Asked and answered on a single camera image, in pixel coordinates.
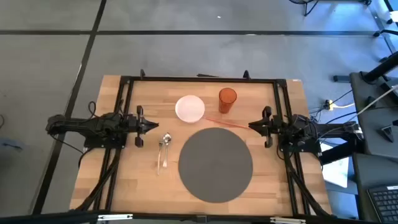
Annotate black cable bundle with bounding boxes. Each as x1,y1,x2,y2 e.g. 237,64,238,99
77,146,123,213
287,154,331,216

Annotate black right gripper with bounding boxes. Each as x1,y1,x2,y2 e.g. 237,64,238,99
248,106,283,149

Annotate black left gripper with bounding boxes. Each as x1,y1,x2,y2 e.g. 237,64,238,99
125,105,160,148

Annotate red straw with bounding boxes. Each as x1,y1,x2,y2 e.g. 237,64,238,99
205,116,251,130

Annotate silver spoon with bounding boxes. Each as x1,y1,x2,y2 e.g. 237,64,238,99
162,133,172,169

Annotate white bowl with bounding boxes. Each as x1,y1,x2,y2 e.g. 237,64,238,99
175,95,206,124

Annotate black office chair base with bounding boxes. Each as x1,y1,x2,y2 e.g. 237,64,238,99
372,12,398,39

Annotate grey side table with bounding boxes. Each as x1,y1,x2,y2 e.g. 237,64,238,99
349,70,398,160

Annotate white paper sheet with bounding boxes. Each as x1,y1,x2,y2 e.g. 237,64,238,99
320,142,349,189

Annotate silver fork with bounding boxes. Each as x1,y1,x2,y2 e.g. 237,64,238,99
157,138,165,176

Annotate black metal table frame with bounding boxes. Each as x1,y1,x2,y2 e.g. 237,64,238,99
74,69,333,219

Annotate grey round woven placemat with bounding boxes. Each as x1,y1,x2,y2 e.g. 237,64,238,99
178,126,254,204

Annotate black keyboard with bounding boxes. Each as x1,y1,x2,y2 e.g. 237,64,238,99
366,185,398,223

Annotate red translucent plastic cup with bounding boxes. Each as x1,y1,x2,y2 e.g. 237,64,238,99
218,87,238,114

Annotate silver metal bracket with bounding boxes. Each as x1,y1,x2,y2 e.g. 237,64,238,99
269,217,307,224
97,213,134,222

